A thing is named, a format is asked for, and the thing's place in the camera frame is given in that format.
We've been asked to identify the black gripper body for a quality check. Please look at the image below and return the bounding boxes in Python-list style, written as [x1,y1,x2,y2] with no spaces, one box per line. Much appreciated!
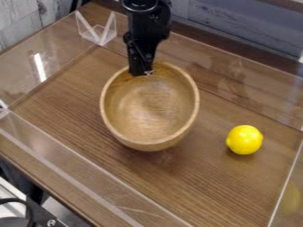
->
[120,0,172,76]

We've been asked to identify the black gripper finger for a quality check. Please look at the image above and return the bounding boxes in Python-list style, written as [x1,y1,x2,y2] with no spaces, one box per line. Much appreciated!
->
[124,41,135,69]
[128,48,152,76]

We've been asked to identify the brown wooden bowl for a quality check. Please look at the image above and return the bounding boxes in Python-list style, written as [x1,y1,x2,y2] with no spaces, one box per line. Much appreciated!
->
[99,62,200,152]

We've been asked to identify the yellow lemon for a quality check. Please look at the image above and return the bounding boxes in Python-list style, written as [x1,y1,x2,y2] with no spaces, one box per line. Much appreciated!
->
[224,125,264,155]

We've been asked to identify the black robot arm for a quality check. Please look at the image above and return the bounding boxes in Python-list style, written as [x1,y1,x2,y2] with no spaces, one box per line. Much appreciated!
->
[122,0,172,76]

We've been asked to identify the clear acrylic corner bracket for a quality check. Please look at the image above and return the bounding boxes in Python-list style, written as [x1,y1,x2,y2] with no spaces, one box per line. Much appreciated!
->
[75,11,118,46]

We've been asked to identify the black table frame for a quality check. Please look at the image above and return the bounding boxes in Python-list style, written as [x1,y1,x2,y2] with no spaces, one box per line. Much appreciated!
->
[0,158,92,227]

